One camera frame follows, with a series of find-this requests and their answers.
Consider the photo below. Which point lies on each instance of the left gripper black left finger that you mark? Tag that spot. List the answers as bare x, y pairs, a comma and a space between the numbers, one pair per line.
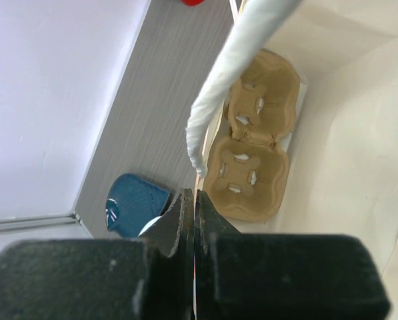
147, 277

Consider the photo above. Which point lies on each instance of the red straw holder cup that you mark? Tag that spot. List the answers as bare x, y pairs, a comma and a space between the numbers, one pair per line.
192, 3

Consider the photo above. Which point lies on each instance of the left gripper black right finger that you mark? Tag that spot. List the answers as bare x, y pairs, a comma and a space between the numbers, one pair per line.
281, 276

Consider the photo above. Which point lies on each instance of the brown cardboard cup carrier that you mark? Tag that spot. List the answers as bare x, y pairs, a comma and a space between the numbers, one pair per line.
247, 168

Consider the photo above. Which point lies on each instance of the brown paper bag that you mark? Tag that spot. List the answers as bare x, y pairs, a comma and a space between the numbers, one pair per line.
343, 149

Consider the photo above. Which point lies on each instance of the white paper plate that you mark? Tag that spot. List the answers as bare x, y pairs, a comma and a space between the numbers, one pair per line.
148, 225

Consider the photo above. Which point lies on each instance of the blue cloth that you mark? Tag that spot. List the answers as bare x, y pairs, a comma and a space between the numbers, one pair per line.
131, 203

